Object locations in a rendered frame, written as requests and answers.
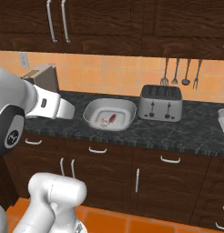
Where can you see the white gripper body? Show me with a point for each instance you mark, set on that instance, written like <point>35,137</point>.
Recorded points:
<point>66,109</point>

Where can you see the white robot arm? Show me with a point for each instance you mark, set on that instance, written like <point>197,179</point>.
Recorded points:
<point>53,194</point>

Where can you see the pale garlic bulb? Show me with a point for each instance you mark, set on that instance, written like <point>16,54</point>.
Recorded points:
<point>103,121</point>

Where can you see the red raw steak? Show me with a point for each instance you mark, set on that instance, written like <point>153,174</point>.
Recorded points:
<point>112,118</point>

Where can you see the white square tupperware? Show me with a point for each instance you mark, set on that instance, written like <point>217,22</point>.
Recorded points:
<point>123,110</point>

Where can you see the dark wood drawer front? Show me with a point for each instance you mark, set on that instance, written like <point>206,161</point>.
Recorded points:
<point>51,143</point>
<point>117,150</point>
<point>189,160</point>

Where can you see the brown box with label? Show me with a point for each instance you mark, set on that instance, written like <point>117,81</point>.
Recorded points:
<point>45,79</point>

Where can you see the dark wood base cupboard door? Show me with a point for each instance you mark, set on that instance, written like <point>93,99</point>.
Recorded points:
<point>104,182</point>
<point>168,194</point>
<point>38,162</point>

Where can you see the silver four-slot toaster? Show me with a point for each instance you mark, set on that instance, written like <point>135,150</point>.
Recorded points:
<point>160,106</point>

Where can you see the hanging metal ladle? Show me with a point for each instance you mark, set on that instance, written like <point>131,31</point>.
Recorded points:
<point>186,81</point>

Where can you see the hanging metal meat fork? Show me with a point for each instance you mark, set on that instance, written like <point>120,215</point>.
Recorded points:
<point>196,81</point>

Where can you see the dark wood drawer stack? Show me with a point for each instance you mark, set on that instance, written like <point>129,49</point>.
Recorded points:
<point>217,188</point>

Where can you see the white wall outlet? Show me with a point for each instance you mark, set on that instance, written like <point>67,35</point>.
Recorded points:
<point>23,59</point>

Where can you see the dark wood wall cupboard door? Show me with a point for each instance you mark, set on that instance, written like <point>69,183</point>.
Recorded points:
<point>186,27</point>
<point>22,21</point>
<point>101,24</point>

